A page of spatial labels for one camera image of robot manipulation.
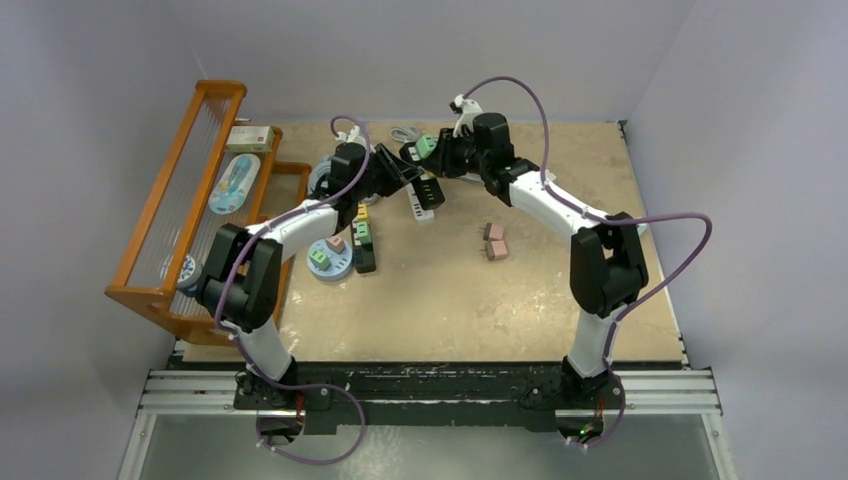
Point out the white pink box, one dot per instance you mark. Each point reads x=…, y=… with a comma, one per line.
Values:
x=250, y=139

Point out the blue packaged item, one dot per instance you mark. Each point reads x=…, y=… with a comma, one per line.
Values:
x=232, y=189

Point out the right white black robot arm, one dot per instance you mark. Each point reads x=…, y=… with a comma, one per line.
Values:
x=607, y=264

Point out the short black power strip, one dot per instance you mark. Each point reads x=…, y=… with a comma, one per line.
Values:
x=428, y=191

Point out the green charger plug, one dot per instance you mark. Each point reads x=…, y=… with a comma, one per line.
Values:
x=422, y=148

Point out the pink plug on round hub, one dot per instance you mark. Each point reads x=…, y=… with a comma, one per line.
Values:
x=336, y=244

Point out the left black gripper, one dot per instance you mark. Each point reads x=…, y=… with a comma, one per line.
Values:
x=397, y=174

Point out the round blue power hub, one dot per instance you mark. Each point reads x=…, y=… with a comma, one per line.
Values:
x=341, y=264

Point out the long black power strip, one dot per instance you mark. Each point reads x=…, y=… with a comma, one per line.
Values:
x=364, y=256

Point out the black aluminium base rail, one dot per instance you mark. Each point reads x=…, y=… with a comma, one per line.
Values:
x=527, y=395

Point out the orange wooden shelf rack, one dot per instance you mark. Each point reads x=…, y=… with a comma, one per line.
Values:
x=176, y=220

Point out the blue white tape roll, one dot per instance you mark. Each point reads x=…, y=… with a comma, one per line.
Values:
x=189, y=276

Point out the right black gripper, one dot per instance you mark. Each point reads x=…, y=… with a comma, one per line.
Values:
x=447, y=146

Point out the green plug on round hub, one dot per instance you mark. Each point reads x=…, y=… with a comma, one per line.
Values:
x=319, y=259

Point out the pink charger plug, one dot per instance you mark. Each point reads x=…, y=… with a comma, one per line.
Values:
x=493, y=232
x=495, y=250

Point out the white power strip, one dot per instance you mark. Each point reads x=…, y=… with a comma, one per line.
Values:
x=421, y=215

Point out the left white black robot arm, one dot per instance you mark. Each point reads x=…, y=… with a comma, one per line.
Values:
x=239, y=283

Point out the green plug on long strip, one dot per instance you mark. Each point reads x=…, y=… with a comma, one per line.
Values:
x=363, y=233

